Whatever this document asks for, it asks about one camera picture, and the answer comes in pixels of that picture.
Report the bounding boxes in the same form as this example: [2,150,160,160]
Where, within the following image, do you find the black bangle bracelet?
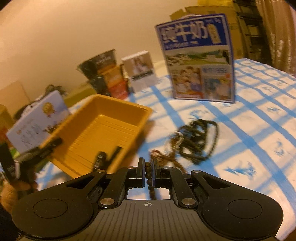
[107,145,123,164]

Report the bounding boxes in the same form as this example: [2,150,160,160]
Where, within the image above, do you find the brown wooden bead necklace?
[144,148,188,201]

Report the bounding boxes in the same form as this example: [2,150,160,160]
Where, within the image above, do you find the orange plastic tray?
[41,94,152,178]

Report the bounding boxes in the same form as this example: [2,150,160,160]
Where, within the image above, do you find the dark green bead necklace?
[176,118,219,165]

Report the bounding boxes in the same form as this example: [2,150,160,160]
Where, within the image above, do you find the white blue milk carton box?
[6,90,70,153]

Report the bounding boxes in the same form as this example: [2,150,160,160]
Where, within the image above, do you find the low cardboard box behind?
[63,83,97,108]

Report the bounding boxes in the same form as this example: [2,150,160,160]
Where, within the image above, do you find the bottom red noodle bowl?
[109,80,129,100]

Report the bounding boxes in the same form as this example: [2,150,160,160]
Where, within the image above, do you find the middle orange noodle bowl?
[88,65,124,96]

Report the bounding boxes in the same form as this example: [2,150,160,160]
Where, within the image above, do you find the top black noodle bowl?
[77,49,117,79]

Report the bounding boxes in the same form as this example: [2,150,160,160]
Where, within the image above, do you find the blue checked tablecloth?
[34,58,296,241]

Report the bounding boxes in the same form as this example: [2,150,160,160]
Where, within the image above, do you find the small white product box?
[121,51,158,92]

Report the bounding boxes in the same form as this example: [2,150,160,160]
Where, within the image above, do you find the blue illustrated milk box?
[155,14,235,103]

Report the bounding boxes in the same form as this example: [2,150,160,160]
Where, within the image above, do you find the dark shelf rack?
[233,1,272,65]

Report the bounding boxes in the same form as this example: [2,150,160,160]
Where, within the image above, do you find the tall cardboard box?
[169,5,246,61]

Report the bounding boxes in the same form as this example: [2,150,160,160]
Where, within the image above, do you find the pink curtain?
[256,0,295,76]

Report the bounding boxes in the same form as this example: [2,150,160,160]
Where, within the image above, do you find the black cable bundle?
[43,84,68,96]

